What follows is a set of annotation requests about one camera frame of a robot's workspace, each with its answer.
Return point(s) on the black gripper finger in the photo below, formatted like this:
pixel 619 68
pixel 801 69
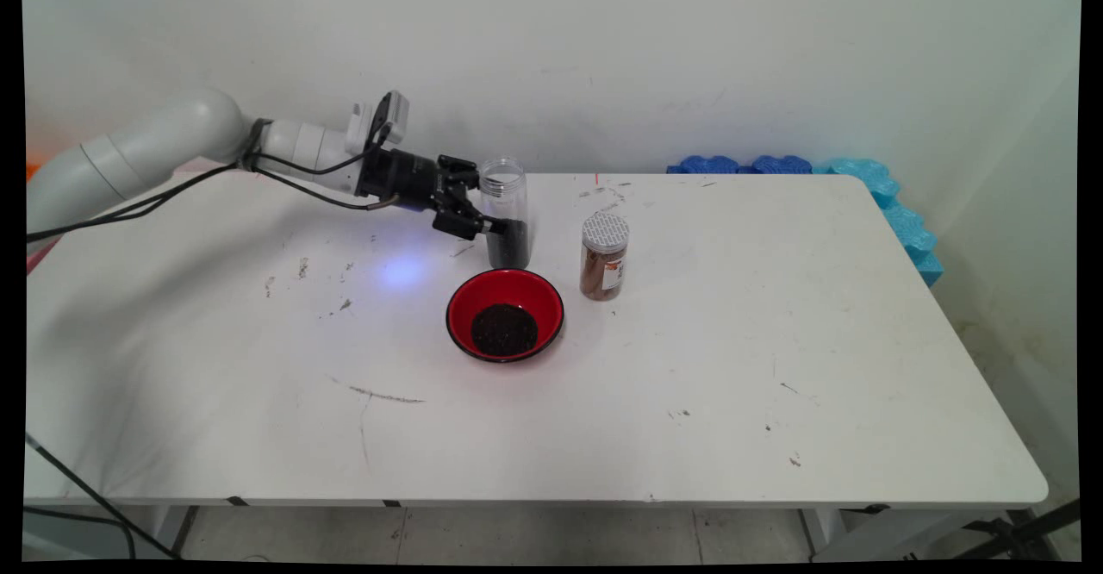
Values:
pixel 461 216
pixel 459 173

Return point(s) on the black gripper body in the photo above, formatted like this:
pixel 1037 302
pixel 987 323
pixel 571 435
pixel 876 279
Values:
pixel 401 177

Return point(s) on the clear plastic jar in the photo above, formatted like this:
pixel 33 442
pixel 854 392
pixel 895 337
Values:
pixel 508 199

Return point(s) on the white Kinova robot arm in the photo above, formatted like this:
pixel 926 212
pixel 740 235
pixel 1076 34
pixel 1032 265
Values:
pixel 155 143

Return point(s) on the red bowl with black rim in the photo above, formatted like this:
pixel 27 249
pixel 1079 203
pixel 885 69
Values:
pixel 504 291

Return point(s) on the black seed pile in bowl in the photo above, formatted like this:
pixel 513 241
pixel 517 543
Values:
pixel 505 331

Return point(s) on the brown spice jar silver lid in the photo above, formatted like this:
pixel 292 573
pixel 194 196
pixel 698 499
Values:
pixel 603 264

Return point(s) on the orange object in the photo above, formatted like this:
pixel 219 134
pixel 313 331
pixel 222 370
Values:
pixel 33 171

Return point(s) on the pink object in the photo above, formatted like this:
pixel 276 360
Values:
pixel 39 259

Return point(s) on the grey table leg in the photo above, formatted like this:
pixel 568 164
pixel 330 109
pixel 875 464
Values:
pixel 177 529
pixel 820 529

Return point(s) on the light blue foam block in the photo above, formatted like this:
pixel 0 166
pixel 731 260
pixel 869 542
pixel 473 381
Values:
pixel 896 212

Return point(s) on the black stand legs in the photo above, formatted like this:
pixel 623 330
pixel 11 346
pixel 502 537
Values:
pixel 1021 531

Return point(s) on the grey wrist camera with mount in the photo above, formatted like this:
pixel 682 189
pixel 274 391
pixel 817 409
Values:
pixel 392 117

